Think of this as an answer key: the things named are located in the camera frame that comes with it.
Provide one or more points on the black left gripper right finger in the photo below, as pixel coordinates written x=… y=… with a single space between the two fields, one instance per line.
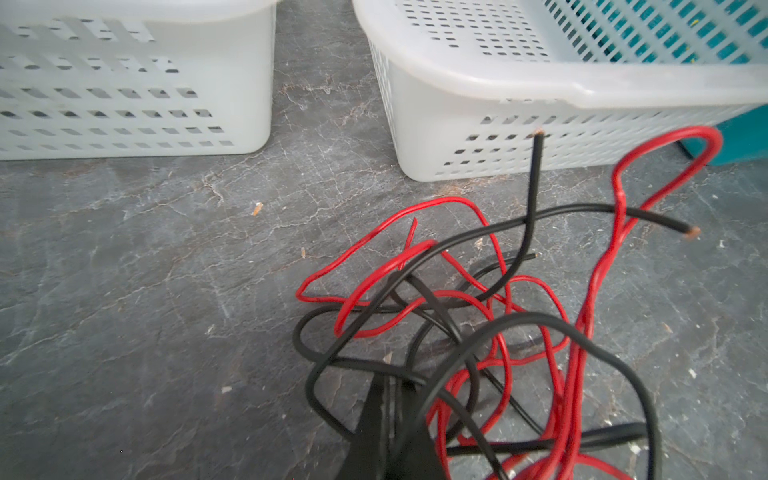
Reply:
x=419 y=459

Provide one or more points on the left white plastic basket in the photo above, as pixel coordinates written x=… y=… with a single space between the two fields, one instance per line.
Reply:
x=98 y=79

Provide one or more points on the white plastic basket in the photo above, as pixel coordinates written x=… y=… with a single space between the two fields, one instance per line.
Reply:
x=467 y=84
x=98 y=79

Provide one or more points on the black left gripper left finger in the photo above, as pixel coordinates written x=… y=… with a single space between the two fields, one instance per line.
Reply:
x=368 y=451

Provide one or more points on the middle white plastic basket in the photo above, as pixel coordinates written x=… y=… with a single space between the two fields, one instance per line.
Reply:
x=467 y=84

